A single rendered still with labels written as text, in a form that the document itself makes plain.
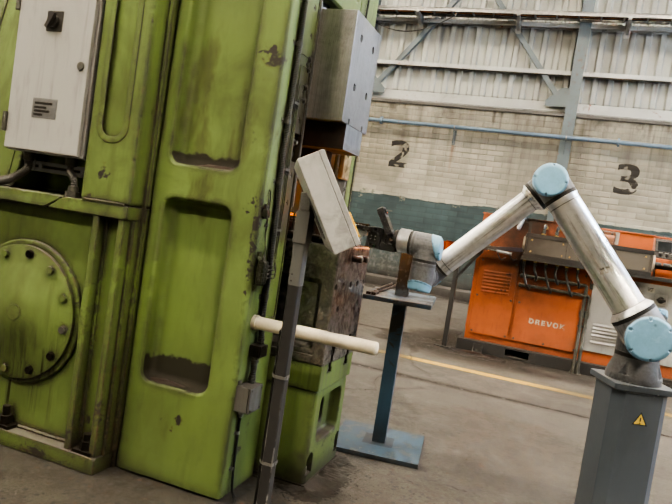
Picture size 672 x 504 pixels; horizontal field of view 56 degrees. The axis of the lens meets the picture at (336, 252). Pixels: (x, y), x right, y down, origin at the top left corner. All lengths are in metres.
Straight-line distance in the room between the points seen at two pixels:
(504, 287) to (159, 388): 4.00
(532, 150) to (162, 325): 8.15
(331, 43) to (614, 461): 1.78
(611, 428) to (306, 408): 1.08
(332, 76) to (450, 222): 7.75
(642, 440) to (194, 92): 1.99
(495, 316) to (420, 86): 5.48
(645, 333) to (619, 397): 0.30
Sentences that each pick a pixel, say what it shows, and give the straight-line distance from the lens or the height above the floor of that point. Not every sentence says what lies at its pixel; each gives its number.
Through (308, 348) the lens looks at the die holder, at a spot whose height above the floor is 0.52.
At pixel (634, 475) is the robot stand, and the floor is 0.29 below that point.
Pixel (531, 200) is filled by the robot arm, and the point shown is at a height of 1.19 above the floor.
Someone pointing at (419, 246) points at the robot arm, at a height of 0.96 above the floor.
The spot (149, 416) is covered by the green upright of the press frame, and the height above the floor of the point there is 0.22.
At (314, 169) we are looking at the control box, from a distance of 1.74.
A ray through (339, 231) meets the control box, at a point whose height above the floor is 0.98.
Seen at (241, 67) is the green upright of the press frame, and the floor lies 1.48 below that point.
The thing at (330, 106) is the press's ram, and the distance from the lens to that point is 2.37.
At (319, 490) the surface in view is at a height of 0.00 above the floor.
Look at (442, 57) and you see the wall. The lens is 10.62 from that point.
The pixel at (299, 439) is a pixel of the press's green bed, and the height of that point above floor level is 0.18.
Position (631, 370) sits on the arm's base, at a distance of 2.48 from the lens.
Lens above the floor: 1.03
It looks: 3 degrees down
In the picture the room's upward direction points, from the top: 9 degrees clockwise
